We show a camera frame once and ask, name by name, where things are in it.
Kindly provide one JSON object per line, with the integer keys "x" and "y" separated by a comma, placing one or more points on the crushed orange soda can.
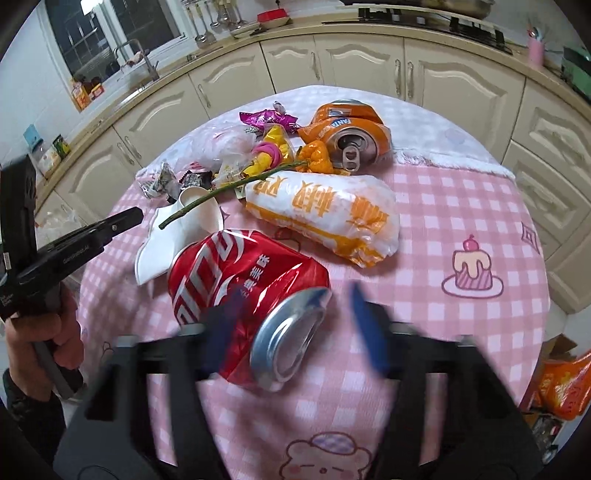
{"x": 355, "y": 135}

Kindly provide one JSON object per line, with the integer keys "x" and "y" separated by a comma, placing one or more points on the green plant stem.
{"x": 228, "y": 187}

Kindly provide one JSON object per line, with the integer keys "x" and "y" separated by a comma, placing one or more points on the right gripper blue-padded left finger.
{"x": 110, "y": 434}

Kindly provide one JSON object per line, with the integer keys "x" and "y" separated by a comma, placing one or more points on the pink checkered tablecloth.
{"x": 327, "y": 422}

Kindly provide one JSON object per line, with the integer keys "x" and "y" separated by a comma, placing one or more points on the hanging utensil rack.
{"x": 209, "y": 19}

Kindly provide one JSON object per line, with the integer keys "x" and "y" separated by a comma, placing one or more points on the crushed white paper cup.
{"x": 161, "y": 246}

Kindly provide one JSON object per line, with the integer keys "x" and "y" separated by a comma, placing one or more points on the cream lower kitchen cabinets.
{"x": 526, "y": 118}

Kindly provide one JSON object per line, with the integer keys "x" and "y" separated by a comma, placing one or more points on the chrome kitchen faucet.
{"x": 139, "y": 62}

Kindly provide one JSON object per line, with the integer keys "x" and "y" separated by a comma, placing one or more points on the kitchen window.
{"x": 91, "y": 40}

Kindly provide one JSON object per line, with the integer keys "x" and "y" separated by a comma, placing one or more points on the silver foil wrapper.
{"x": 162, "y": 181}

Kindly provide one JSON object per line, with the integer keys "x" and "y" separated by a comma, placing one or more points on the pink utensil holder cup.
{"x": 536, "y": 47}

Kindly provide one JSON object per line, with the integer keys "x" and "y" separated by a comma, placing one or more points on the red bowl on counter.
{"x": 273, "y": 18}

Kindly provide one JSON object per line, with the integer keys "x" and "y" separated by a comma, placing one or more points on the glass jar white label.
{"x": 47, "y": 158}

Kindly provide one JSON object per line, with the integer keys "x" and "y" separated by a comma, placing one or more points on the yellow pink wrapper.
{"x": 269, "y": 153}

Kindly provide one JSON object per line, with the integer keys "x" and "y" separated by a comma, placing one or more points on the person's left hand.
{"x": 22, "y": 333}

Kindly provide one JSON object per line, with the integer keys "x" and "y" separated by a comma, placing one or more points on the purple candy wrapper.
{"x": 276, "y": 115}

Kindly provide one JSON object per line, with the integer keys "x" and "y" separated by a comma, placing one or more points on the orange plastic bag on floor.
{"x": 563, "y": 389}

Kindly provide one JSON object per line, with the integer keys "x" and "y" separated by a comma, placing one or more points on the green electric cooker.
{"x": 576, "y": 70}

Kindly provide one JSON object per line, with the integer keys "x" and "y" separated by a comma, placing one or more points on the black gas cooktop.
{"x": 452, "y": 23}

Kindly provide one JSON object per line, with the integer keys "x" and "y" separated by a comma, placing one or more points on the crushed red cola can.
{"x": 279, "y": 295}

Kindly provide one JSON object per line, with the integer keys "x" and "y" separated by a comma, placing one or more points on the orange peel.
{"x": 314, "y": 158}

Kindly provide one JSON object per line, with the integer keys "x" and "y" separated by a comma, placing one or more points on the clear plastic bag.
{"x": 210, "y": 147}

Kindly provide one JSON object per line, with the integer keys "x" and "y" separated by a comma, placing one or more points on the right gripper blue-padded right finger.
{"x": 484, "y": 434}

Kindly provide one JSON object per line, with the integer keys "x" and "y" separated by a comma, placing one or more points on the white orange snack wrapper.
{"x": 356, "y": 217}

